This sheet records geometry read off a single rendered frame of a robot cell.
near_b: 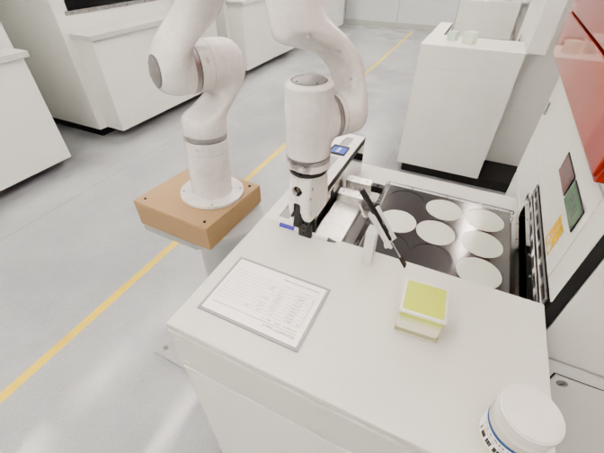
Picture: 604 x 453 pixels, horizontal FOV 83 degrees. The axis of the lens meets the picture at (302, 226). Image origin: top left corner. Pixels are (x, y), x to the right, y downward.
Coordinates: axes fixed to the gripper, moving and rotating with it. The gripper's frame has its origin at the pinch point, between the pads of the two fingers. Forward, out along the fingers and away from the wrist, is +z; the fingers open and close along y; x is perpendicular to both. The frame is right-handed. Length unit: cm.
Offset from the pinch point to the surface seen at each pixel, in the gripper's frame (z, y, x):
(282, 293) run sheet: 3.5, -16.4, -2.4
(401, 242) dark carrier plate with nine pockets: 10.5, 16.3, -19.2
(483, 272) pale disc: 10.3, 14.0, -38.9
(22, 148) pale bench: 72, 65, 266
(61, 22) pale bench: 3, 148, 288
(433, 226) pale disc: 10.3, 26.4, -25.6
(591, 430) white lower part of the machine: 37, 3, -72
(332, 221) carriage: 12.4, 18.5, 0.7
